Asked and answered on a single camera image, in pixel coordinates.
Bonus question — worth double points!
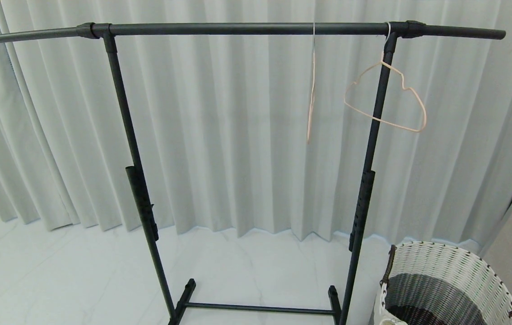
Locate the pink clothes hanger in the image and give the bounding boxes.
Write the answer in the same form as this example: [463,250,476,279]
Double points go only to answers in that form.
[343,23,428,134]
[306,23,317,145]

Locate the black clothes rack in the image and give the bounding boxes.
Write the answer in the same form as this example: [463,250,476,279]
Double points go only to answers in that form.
[0,20,507,325]

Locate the white laundry basket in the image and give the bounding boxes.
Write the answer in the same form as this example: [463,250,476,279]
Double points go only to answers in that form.
[369,241,512,325]

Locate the white curtain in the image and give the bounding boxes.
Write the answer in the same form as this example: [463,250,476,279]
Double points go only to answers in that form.
[0,0,512,255]

